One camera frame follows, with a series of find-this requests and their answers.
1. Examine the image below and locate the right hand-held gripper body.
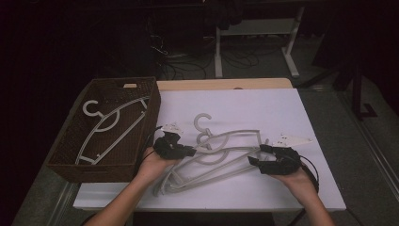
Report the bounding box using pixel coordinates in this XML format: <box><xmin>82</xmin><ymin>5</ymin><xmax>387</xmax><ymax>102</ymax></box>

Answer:
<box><xmin>259</xmin><ymin>133</ymin><xmax>314</xmax><ymax>176</ymax></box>

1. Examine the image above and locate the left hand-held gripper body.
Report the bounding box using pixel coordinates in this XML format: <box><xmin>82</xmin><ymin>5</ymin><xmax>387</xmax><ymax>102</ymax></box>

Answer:
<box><xmin>152</xmin><ymin>121</ymin><xmax>186</xmax><ymax>160</ymax></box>

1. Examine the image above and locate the brown woven basket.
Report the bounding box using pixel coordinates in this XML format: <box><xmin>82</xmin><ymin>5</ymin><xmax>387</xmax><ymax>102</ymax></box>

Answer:
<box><xmin>46</xmin><ymin>76</ymin><xmax>162</xmax><ymax>184</ymax></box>

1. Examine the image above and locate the person's right hand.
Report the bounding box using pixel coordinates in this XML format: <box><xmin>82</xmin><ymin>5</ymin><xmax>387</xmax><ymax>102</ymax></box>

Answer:
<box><xmin>269</xmin><ymin>164</ymin><xmax>318</xmax><ymax>199</ymax></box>

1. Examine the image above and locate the person's left hand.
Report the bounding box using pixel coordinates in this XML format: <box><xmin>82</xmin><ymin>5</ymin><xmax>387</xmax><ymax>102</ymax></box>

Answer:
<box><xmin>136</xmin><ymin>148</ymin><xmax>183</xmax><ymax>187</ymax></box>

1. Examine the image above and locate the white table board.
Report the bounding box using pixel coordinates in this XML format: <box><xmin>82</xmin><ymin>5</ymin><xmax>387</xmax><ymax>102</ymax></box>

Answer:
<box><xmin>72</xmin><ymin>88</ymin><xmax>347</xmax><ymax>212</ymax></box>

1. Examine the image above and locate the black metal stand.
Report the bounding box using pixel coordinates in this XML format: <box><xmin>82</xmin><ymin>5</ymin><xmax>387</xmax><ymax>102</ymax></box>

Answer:
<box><xmin>296</xmin><ymin>59</ymin><xmax>379</xmax><ymax>122</ymax></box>

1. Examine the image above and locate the dark hanging cloth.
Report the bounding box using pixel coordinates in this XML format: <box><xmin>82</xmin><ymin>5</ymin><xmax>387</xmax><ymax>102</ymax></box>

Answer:
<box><xmin>205</xmin><ymin>1</ymin><xmax>246</xmax><ymax>31</ymax></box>

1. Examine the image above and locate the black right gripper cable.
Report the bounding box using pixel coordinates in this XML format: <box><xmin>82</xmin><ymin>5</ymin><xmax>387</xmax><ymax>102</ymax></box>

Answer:
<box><xmin>286</xmin><ymin>154</ymin><xmax>321</xmax><ymax>226</ymax></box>

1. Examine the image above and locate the tangle of floor cables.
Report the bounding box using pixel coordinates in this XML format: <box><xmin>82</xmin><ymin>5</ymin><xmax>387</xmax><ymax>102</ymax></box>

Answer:
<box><xmin>149</xmin><ymin>31</ymin><xmax>283</xmax><ymax>80</ymax></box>

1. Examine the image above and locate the white desk frame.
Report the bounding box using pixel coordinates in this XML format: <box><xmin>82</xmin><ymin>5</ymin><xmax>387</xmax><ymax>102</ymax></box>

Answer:
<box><xmin>214</xmin><ymin>6</ymin><xmax>307</xmax><ymax>79</ymax></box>

